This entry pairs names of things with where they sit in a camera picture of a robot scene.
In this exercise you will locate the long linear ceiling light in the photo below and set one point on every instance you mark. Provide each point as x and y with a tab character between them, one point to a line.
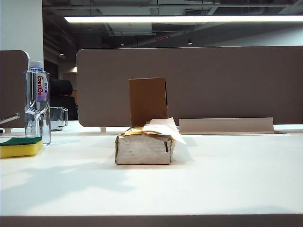
165	19

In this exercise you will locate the black office chair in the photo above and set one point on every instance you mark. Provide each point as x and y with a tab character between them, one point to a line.
62	99

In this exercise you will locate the yellow sponge with green pad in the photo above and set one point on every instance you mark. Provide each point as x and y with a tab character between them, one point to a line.
19	149

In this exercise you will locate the clear Ganten water bottle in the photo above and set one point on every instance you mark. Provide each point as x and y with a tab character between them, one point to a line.
36	113

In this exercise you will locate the wide brown desk partition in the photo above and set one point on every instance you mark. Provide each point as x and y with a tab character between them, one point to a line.
213	82

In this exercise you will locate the narrow brown desk partition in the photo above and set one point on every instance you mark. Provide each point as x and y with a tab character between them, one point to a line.
11	82

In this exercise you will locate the silver metal rod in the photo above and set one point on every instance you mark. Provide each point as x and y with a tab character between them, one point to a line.
11	117

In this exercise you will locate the black pendant ceiling lamp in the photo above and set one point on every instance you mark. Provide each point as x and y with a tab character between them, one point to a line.
189	43

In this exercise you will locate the clear glass container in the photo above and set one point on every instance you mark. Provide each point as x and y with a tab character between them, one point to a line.
58	118

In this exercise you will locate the white tissue sheet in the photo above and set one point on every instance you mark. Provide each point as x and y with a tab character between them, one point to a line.
163	126

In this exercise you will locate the brown cardboard box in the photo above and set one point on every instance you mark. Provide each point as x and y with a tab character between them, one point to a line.
147	101

